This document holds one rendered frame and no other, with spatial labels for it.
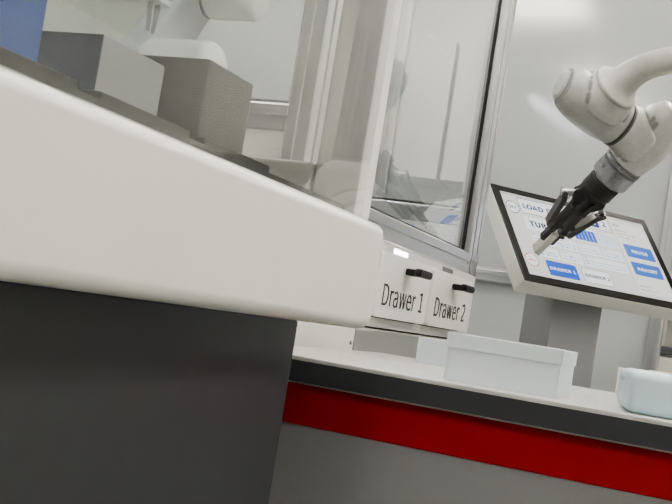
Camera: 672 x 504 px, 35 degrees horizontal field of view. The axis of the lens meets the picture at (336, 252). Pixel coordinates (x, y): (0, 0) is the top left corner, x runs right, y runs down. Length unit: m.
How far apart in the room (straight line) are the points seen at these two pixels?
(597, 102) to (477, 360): 1.15
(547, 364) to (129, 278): 0.60
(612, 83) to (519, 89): 1.46
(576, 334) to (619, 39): 1.22
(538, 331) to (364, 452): 1.63
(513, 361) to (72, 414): 0.55
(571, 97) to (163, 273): 1.63
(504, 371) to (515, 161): 2.50
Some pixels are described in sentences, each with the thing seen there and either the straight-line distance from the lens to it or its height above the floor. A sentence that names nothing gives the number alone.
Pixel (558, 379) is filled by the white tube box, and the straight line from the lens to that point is 1.14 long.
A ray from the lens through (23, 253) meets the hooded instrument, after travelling 0.57.
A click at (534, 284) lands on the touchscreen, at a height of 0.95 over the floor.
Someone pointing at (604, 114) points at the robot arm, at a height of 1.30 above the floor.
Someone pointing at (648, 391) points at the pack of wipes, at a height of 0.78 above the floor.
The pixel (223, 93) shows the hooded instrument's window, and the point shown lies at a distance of 0.75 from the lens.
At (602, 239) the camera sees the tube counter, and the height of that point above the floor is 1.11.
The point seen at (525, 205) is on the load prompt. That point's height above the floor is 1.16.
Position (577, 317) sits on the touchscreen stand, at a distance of 2.77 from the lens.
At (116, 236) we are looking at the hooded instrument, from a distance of 0.63.
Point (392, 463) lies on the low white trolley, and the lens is 1.15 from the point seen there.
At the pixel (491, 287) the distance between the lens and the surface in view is 3.58.
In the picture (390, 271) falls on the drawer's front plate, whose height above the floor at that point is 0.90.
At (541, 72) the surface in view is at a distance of 3.67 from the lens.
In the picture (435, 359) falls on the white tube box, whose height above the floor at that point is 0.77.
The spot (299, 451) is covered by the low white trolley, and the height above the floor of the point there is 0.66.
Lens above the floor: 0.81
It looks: 3 degrees up
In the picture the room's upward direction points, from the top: 9 degrees clockwise
